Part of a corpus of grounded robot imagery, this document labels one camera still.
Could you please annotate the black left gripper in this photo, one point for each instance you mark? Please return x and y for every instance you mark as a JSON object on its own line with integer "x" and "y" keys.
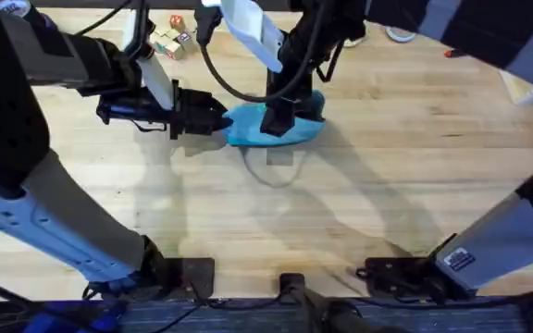
{"x": 118, "y": 78}

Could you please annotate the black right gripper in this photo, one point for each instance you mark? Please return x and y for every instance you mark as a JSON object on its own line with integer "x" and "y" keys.
{"x": 303, "y": 51}

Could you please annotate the teal zip bag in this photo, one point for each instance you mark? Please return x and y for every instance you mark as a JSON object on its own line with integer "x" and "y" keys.
{"x": 248, "y": 125}

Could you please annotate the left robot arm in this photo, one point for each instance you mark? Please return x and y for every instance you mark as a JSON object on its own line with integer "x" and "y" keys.
{"x": 7, "y": 115}

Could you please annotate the left wrist upright plate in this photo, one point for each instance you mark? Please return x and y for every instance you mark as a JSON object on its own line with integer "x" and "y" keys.
{"x": 155, "y": 83}

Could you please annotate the wrist upright plate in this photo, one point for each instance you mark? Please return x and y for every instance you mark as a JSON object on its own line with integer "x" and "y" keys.
{"x": 155, "y": 83}
{"x": 252, "y": 28}

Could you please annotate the wooden toy blocks heap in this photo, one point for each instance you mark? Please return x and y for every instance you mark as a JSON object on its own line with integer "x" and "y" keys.
{"x": 174, "y": 46}

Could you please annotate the right wrist upright plate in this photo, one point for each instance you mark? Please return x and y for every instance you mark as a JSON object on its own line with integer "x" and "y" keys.
{"x": 252, "y": 28}

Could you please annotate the white round object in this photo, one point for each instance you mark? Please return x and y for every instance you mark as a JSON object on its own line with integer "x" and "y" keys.
{"x": 400, "y": 34}

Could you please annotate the small red object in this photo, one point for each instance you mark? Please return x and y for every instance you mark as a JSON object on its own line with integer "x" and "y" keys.
{"x": 455, "y": 53}

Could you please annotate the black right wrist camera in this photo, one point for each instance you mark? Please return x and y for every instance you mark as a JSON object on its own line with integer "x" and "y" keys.
{"x": 206, "y": 23}

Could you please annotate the black camera stand post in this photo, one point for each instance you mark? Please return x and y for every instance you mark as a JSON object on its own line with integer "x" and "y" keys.
{"x": 292, "y": 287}

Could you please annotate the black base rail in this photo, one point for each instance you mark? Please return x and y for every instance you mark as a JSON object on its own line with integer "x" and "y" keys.
{"x": 433, "y": 319}

